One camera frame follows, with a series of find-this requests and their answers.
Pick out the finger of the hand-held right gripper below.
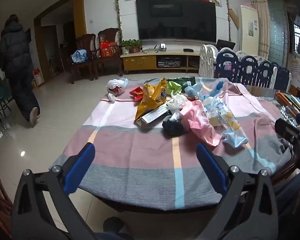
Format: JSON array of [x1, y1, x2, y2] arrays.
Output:
[[275, 118, 295, 138]]

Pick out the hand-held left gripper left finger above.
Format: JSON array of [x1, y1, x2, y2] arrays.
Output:
[[11, 142, 100, 240]]

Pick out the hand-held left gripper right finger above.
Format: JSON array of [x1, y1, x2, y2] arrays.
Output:
[[195, 142, 279, 240]]

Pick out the pink plastic bag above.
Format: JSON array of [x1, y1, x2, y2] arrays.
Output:
[[181, 100, 223, 147]]

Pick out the clear wrapper with yellow print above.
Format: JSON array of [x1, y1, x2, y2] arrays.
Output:
[[207, 97, 249, 148]]

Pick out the black plastic bag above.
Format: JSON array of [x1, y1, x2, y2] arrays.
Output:
[[162, 116, 188, 138]]

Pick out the clear white plastic bag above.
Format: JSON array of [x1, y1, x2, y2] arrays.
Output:
[[167, 93, 188, 112]]

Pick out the light blue plastic bag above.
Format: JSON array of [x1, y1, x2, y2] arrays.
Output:
[[184, 82, 203, 98]]

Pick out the white and red plastic bag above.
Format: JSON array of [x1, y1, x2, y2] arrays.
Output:
[[105, 78, 128, 102]]

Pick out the light green plastic bag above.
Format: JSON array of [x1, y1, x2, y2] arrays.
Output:
[[166, 80, 183, 96]]

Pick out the dark green package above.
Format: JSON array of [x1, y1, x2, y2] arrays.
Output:
[[167, 77, 196, 88]]

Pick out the red wrapper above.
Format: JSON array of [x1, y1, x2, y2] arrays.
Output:
[[129, 86, 144, 102]]

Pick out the yellow plastic bag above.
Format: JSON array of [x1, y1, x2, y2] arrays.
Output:
[[134, 78, 168, 127]]

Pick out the stack of colourful books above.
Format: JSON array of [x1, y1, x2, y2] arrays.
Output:
[[274, 91, 300, 117]]

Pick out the checked pink grey tablecloth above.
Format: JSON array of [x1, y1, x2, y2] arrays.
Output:
[[48, 77, 293, 211]]

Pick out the navy and white playpen fence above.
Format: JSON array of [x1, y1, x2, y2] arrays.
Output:
[[199, 44, 292, 91]]

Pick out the person's dark shoe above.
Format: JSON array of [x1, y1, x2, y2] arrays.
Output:
[[103, 217, 131, 240]]

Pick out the white floor bag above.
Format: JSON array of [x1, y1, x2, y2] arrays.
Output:
[[33, 68, 45, 87]]

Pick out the white standing air conditioner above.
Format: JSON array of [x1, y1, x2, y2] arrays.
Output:
[[238, 5, 259, 53]]

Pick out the green chair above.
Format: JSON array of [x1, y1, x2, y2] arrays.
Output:
[[0, 78, 13, 121]]

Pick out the beige curtain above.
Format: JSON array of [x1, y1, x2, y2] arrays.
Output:
[[248, 0, 271, 61]]

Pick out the blue cloth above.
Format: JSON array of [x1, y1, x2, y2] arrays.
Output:
[[72, 50, 89, 63]]

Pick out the dark wooden armchair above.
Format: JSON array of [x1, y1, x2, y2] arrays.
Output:
[[70, 33, 97, 84], [93, 28, 123, 79]]

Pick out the red gift box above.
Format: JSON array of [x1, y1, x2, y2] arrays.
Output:
[[100, 41, 119, 58]]

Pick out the wooden television stand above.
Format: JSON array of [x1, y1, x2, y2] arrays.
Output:
[[120, 50, 203, 72]]

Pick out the green vine garland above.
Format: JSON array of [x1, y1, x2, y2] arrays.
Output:
[[222, 0, 235, 43], [114, 0, 123, 44]]

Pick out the green potted plant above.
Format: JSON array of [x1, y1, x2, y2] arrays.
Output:
[[121, 39, 143, 54]]

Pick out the black flat television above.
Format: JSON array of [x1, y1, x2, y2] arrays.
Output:
[[136, 0, 217, 43]]

